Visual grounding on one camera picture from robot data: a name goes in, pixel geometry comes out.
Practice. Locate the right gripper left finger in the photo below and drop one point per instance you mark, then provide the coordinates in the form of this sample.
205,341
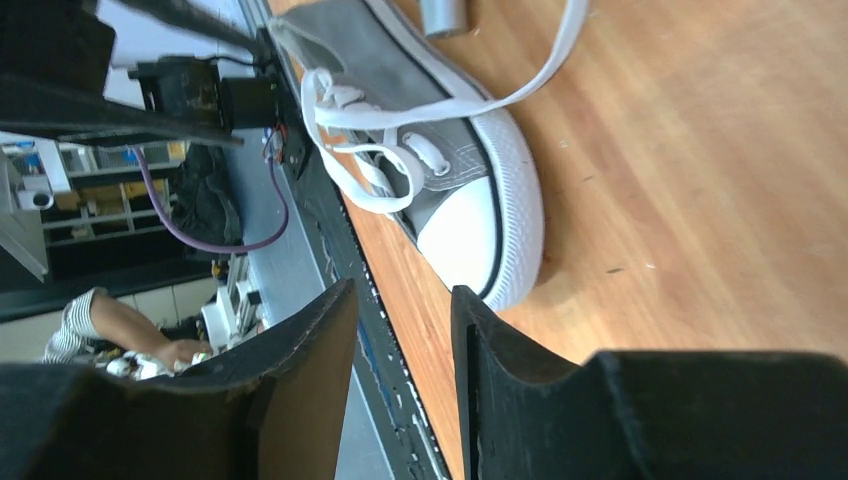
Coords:
270,408

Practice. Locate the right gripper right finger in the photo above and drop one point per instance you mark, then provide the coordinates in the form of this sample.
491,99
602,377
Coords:
528,413

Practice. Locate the white shoelace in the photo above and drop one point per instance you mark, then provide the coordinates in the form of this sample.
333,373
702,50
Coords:
411,119

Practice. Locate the grey canvas sneaker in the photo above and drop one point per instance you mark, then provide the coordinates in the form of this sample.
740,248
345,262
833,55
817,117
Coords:
464,189

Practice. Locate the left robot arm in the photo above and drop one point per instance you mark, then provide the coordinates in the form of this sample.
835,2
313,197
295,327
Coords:
160,71

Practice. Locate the bystander striped sleeve forearm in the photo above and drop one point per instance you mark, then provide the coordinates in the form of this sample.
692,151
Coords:
95,316

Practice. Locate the bystander hand with ring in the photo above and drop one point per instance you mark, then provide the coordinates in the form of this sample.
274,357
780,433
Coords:
182,351

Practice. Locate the silver microphone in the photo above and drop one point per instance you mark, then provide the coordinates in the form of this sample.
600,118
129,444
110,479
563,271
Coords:
444,18

